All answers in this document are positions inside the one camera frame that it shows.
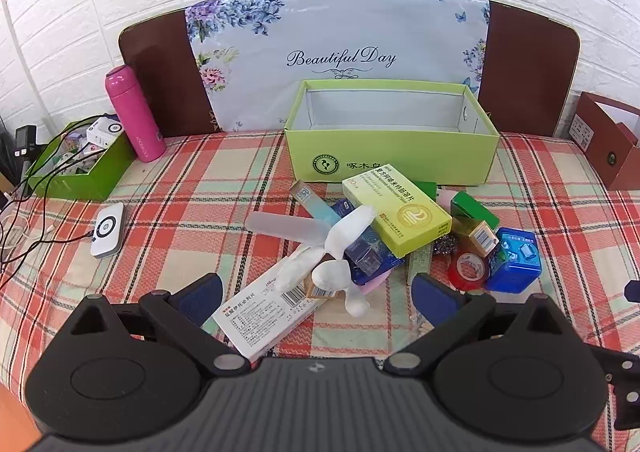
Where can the brown small barcode box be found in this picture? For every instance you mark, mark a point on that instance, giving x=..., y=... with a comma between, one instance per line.
x=320, y=289

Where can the white boxy device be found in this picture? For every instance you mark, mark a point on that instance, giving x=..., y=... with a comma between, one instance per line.
x=105, y=128

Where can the light green cardboard box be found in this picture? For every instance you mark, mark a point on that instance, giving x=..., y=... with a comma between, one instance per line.
x=380, y=155

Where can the red tape roll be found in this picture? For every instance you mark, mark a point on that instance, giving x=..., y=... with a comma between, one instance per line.
x=457, y=278

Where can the green small box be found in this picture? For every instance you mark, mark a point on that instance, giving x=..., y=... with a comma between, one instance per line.
x=472, y=207

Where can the white sock pair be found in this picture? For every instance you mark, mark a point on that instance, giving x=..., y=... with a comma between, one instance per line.
x=345, y=232

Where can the pink small item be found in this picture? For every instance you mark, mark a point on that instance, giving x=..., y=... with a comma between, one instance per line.
x=447, y=199

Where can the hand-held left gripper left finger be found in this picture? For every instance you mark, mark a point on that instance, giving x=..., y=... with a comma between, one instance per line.
x=202, y=299

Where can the dark green open box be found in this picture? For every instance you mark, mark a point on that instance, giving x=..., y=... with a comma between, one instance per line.
x=105, y=172

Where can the brown cardboard box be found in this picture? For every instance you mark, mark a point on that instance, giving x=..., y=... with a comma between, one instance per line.
x=600, y=157

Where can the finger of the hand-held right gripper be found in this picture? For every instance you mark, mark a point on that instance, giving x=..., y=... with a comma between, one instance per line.
x=633, y=291
x=625, y=382

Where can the gold barcode box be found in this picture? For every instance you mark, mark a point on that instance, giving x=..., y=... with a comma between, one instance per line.
x=477, y=234

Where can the brown headboard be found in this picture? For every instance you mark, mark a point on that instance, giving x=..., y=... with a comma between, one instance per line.
x=160, y=67

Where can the dark blue clear box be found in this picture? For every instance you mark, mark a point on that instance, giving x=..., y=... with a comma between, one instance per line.
x=367, y=249

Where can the white medicine box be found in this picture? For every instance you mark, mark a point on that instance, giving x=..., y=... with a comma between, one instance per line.
x=265, y=317

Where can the pink thermos bottle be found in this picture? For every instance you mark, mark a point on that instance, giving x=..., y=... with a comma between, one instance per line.
x=132, y=117

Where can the translucent toothbrush case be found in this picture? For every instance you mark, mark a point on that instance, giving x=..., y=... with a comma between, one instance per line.
x=285, y=228

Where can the green slim box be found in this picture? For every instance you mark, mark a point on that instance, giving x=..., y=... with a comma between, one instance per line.
x=420, y=259

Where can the pink flat item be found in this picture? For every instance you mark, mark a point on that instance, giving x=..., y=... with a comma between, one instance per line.
x=375, y=284

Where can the teal slim box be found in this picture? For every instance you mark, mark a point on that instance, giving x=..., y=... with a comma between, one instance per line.
x=312, y=202

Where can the yellow-green medicine box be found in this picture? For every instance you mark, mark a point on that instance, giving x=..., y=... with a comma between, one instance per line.
x=400, y=212

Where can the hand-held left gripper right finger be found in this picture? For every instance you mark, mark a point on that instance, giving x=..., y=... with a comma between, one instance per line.
x=434, y=299

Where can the white flat round-marked device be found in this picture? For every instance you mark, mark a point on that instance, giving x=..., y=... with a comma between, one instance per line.
x=107, y=229

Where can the black charger adapter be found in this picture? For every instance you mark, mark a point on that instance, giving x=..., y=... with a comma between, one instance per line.
x=25, y=140

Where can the steel scrubber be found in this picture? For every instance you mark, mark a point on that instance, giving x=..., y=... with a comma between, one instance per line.
x=444, y=244

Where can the blue tin box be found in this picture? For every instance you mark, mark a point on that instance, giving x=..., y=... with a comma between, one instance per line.
x=515, y=267

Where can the floral printed bedding package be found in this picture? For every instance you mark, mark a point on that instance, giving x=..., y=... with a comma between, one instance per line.
x=340, y=32

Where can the dark green flat box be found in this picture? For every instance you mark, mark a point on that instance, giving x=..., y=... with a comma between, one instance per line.
x=426, y=188

